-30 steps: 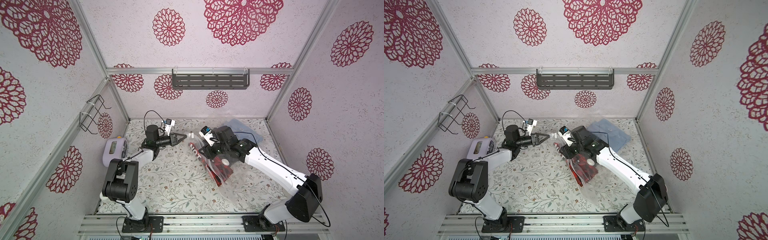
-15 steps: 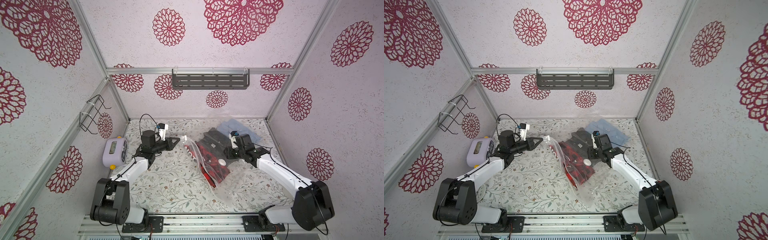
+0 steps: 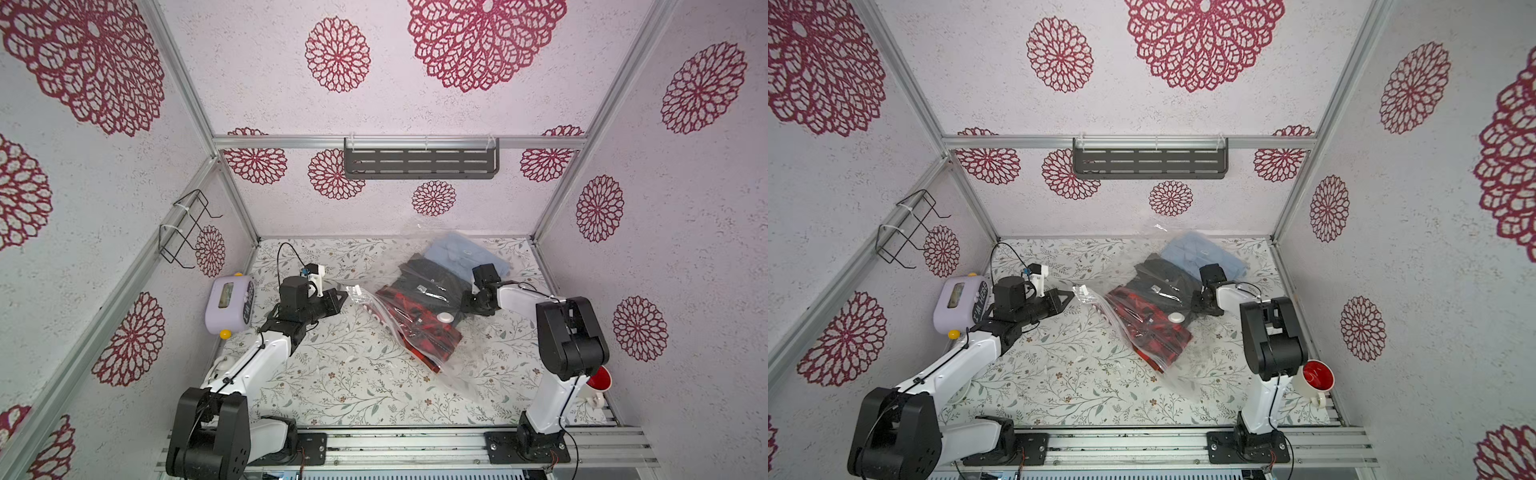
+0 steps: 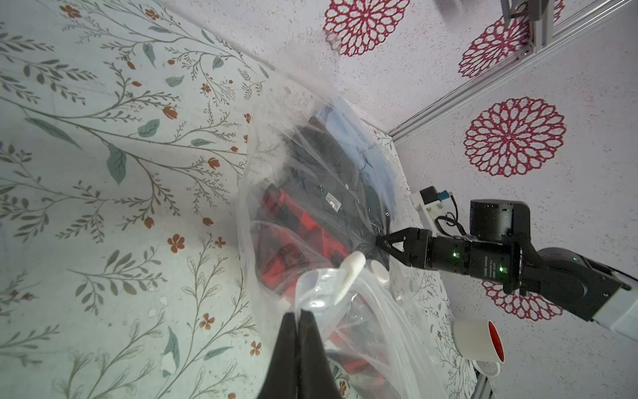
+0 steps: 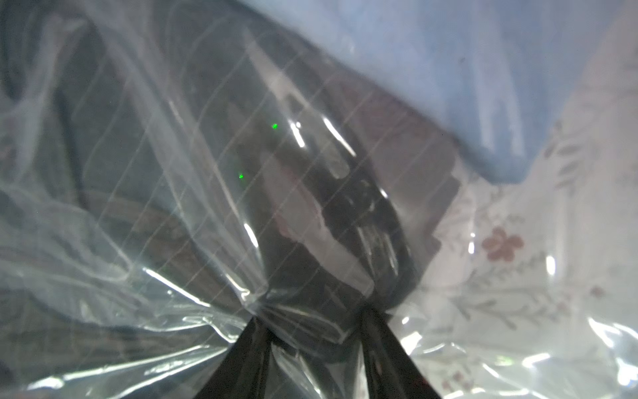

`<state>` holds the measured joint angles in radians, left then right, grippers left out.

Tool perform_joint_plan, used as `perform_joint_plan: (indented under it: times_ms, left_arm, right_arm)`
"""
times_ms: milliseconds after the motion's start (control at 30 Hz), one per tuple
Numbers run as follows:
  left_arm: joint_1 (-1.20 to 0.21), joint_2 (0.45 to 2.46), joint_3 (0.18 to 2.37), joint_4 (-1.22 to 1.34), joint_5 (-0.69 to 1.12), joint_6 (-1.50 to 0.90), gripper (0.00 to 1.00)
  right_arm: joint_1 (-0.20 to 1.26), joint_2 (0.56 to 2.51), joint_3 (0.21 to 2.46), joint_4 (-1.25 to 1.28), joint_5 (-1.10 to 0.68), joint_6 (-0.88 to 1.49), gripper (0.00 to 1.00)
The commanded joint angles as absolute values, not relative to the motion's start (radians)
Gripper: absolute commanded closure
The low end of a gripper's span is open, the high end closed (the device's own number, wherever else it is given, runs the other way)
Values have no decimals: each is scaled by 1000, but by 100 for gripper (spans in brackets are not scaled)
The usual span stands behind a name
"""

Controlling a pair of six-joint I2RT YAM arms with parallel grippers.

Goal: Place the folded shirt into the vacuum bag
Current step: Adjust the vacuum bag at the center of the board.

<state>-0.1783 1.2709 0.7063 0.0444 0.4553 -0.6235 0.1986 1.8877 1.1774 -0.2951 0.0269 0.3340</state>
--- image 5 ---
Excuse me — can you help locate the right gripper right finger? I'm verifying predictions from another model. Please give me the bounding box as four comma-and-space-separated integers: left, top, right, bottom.
360, 308, 441, 399

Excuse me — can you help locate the dark grey shirt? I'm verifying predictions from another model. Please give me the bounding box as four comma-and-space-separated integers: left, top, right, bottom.
1, 1, 460, 398

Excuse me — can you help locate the clear plastic vacuum bag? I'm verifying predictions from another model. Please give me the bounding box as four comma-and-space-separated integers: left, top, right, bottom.
1, 1, 637, 398

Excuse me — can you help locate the light blue shirt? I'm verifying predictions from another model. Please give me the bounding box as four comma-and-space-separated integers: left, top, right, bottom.
249, 1, 625, 184

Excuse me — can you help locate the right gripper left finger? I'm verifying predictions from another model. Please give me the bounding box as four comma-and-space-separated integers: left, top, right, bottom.
194, 318, 272, 399

